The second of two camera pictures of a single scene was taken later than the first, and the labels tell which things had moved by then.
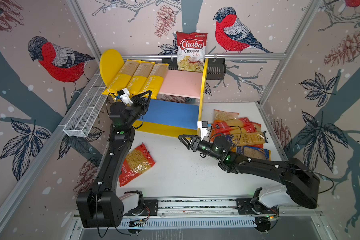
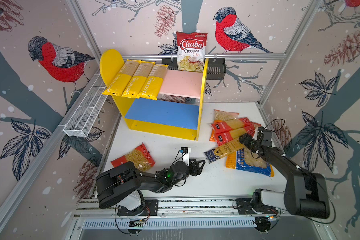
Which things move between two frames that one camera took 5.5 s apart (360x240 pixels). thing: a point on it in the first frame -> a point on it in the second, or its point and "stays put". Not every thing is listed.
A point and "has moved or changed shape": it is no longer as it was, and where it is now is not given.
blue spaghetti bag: [250, 138] has moved or changed shape
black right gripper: [184, 138] -> [244, 139]
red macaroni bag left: [137, 160] stays put
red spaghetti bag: [225, 126] stays put
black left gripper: [139, 101] -> [198, 170]
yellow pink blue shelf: [177, 109] stays put
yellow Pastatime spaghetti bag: [154, 82] stays put
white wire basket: [82, 121] stays put
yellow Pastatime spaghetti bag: [139, 77] stays put
